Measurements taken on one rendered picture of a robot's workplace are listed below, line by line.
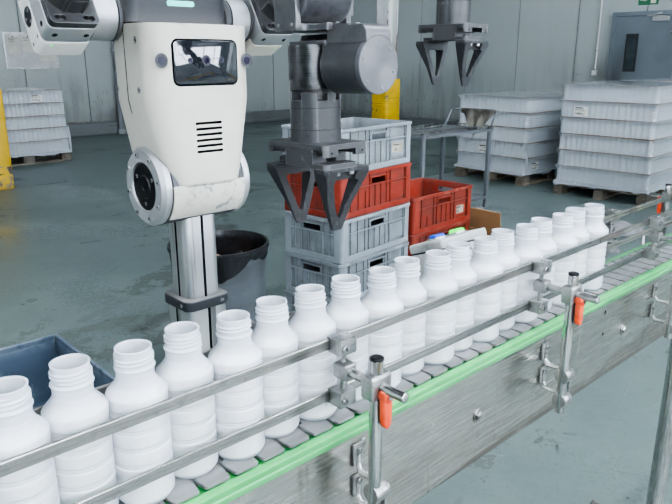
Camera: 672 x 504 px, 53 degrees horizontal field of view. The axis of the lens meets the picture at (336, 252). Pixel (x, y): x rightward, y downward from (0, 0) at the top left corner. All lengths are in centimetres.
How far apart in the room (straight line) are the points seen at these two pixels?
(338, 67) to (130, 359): 35
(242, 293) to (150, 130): 168
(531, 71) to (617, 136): 529
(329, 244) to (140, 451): 270
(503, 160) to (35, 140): 634
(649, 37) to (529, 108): 394
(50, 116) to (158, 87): 908
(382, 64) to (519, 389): 66
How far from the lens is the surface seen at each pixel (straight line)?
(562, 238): 125
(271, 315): 76
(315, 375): 82
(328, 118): 74
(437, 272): 96
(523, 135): 801
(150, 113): 133
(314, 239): 341
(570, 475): 265
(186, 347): 71
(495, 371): 109
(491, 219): 430
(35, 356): 133
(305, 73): 74
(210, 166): 137
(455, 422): 104
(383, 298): 88
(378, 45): 69
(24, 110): 1024
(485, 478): 256
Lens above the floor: 144
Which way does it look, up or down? 16 degrees down
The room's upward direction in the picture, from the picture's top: straight up
